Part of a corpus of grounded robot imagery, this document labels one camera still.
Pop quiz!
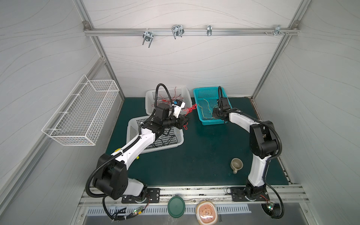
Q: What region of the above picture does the red alligator clip lead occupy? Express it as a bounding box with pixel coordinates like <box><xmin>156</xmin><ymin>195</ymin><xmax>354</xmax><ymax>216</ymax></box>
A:
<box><xmin>156</xmin><ymin>86</ymin><xmax>185</xmax><ymax>105</ymax></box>

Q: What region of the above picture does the white plastic basket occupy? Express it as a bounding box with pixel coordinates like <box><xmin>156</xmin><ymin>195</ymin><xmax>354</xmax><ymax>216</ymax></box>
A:
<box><xmin>126</xmin><ymin>115</ymin><xmax>184</xmax><ymax>154</ymax></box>
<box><xmin>145</xmin><ymin>87</ymin><xmax>193</xmax><ymax>115</ymax></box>

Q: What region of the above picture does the black cable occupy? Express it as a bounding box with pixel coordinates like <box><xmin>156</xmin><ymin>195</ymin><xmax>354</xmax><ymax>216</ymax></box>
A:
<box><xmin>151</xmin><ymin>127</ymin><xmax>178</xmax><ymax>148</ymax></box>

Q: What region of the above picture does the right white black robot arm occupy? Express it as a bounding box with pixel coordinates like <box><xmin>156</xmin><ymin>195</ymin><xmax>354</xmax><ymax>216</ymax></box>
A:
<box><xmin>213</xmin><ymin>97</ymin><xmax>282</xmax><ymax>201</ymax></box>

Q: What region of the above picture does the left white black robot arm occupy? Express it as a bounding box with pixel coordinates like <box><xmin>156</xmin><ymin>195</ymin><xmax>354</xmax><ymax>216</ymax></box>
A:
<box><xmin>85</xmin><ymin>99</ymin><xmax>189</xmax><ymax>201</ymax></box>

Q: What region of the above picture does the teal plastic basket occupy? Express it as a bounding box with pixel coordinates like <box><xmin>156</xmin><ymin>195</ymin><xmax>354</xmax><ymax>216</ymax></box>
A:
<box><xmin>193</xmin><ymin>87</ymin><xmax>225</xmax><ymax>126</ymax></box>

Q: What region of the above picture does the beige ceramic mug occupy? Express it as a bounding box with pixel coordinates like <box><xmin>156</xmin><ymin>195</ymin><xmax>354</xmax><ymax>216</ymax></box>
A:
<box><xmin>230</xmin><ymin>158</ymin><xmax>243</xmax><ymax>174</ymax></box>

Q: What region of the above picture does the left metal u-bolt clamp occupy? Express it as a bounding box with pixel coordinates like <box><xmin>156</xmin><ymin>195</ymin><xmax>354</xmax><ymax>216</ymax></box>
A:
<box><xmin>142</xmin><ymin>31</ymin><xmax>154</xmax><ymax>48</ymax></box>

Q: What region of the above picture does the metal u-bolt clamp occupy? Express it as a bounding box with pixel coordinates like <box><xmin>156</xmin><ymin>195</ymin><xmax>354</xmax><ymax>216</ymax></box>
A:
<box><xmin>171</xmin><ymin>24</ymin><xmax>184</xmax><ymax>39</ymax></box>
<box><xmin>142</xmin><ymin>31</ymin><xmax>154</xmax><ymax>48</ymax></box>

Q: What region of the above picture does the middle metal u-bolt clamp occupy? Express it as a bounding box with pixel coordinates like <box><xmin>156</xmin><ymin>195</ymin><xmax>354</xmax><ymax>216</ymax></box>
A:
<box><xmin>171</xmin><ymin>24</ymin><xmax>184</xmax><ymax>39</ymax></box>

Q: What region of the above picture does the small metal hook clamp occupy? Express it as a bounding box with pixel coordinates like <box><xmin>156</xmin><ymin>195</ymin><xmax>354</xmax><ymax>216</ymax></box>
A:
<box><xmin>207</xmin><ymin>25</ymin><xmax>212</xmax><ymax>37</ymax></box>

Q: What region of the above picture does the green round lid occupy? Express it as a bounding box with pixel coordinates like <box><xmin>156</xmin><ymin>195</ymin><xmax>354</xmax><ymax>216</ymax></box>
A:
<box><xmin>167</xmin><ymin>196</ymin><xmax>186</xmax><ymax>218</ymax></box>

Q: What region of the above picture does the pink lidded food container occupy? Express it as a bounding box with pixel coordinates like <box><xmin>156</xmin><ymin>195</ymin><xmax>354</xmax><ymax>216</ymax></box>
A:
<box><xmin>196</xmin><ymin>201</ymin><xmax>219</xmax><ymax>225</ymax></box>

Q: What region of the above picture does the loose wiring harness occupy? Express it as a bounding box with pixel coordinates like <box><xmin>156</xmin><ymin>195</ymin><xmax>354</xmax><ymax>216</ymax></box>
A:
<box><xmin>102</xmin><ymin>196</ymin><xmax>150</xmax><ymax>221</ymax></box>

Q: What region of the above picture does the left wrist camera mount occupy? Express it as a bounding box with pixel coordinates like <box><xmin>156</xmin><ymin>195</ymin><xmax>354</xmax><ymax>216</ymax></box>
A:
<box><xmin>173</xmin><ymin>99</ymin><xmax>186</xmax><ymax>118</ymax></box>

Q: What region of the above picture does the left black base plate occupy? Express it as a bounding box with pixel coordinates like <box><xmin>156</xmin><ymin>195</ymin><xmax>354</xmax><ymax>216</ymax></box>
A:
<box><xmin>121</xmin><ymin>187</ymin><xmax>160</xmax><ymax>204</ymax></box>

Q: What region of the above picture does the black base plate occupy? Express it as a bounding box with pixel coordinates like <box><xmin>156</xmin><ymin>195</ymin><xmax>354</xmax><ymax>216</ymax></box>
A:
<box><xmin>121</xmin><ymin>187</ymin><xmax>160</xmax><ymax>204</ymax></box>
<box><xmin>230</xmin><ymin>184</ymin><xmax>269</xmax><ymax>202</ymax></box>

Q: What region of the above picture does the white wire wall basket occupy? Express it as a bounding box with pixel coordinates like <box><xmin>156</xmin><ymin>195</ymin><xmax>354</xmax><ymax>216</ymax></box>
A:
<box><xmin>42</xmin><ymin>75</ymin><xmax>119</xmax><ymax>146</ymax></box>

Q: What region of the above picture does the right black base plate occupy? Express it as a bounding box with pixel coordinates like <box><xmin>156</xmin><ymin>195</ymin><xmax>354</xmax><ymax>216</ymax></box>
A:
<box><xmin>230</xmin><ymin>184</ymin><xmax>269</xmax><ymax>202</ymax></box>

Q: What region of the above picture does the right metal bracket clamp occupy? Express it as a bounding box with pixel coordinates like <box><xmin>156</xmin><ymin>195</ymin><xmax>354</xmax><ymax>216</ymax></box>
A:
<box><xmin>264</xmin><ymin>25</ymin><xmax>290</xmax><ymax>37</ymax></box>

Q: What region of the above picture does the aluminium cross rail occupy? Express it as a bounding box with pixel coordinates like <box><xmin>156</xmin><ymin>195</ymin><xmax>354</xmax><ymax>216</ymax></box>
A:
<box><xmin>84</xmin><ymin>27</ymin><xmax>301</xmax><ymax>37</ymax></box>

